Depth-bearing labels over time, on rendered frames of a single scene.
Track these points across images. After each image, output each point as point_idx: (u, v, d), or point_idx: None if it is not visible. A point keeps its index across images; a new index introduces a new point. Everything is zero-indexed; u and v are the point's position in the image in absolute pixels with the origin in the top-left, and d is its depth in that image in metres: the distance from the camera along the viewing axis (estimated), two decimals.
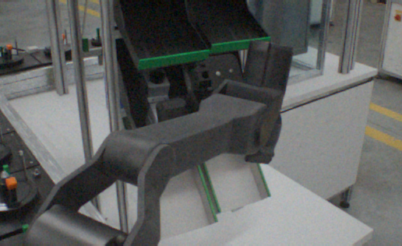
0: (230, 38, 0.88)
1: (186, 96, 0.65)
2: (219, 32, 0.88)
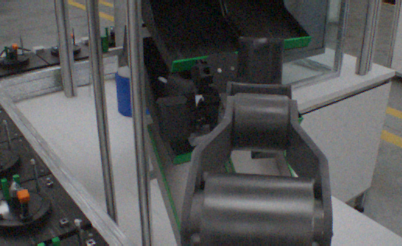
0: (268, 37, 0.79)
1: (193, 93, 0.65)
2: (255, 30, 0.80)
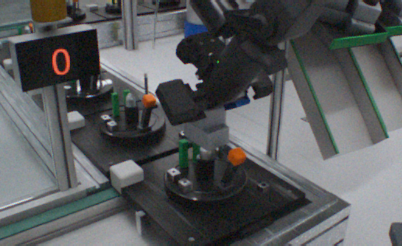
0: None
1: (188, 83, 0.67)
2: None
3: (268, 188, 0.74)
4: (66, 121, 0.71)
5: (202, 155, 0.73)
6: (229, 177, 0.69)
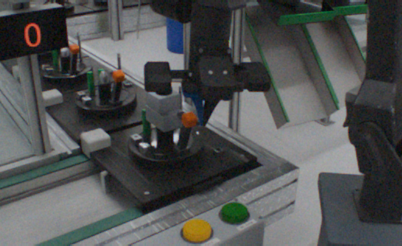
0: None
1: None
2: None
3: (222, 152, 0.82)
4: (40, 90, 0.79)
5: None
6: (184, 140, 0.77)
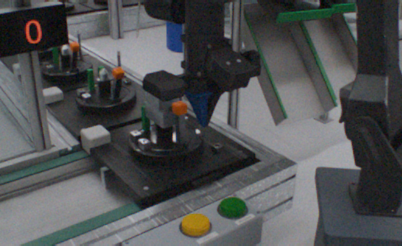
0: None
1: (220, 89, 0.67)
2: None
3: (220, 149, 0.83)
4: (40, 87, 0.80)
5: None
6: (180, 132, 0.78)
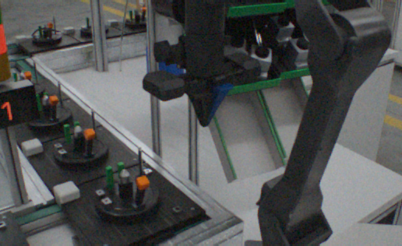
0: None
1: None
2: None
3: None
4: (16, 152, 0.90)
5: None
6: None
